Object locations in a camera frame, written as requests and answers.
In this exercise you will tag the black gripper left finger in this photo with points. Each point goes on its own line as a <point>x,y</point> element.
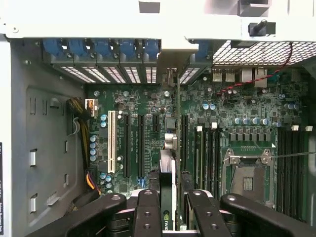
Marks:
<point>98,217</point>

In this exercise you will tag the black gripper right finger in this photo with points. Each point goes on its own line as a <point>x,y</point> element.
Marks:
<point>247,217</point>

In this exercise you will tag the silver CPU socket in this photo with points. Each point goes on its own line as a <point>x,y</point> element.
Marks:
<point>249,177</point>

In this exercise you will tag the white PCI expansion slot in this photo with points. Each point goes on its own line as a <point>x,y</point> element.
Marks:
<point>111,140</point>

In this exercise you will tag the silver locking lever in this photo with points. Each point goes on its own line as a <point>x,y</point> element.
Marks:
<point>293,155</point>

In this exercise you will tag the grey metal PC case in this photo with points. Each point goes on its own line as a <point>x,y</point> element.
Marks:
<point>49,123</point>

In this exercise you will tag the white power connector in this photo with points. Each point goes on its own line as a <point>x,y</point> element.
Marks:
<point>90,108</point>

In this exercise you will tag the short black expansion slot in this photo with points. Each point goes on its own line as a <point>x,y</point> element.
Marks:
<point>155,123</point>

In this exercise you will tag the green motherboard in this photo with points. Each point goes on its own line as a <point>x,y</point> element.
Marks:
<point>247,103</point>

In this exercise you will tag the silver ethernet port block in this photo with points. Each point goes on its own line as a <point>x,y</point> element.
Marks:
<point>261,77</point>

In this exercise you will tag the silver USB port block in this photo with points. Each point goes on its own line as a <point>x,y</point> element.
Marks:
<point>229,75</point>
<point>247,75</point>
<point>216,75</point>

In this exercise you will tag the perforated metal slot cover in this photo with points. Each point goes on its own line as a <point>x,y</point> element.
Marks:
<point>96,74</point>
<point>74,74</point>
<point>151,74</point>
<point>114,74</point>
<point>132,74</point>
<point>189,75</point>

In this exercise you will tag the blue slot retention clip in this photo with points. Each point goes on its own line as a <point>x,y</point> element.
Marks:
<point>102,48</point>
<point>152,49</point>
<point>77,48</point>
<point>53,48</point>
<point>128,48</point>
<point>203,50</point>

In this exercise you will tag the black bolt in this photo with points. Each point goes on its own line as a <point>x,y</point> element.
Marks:
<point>259,27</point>

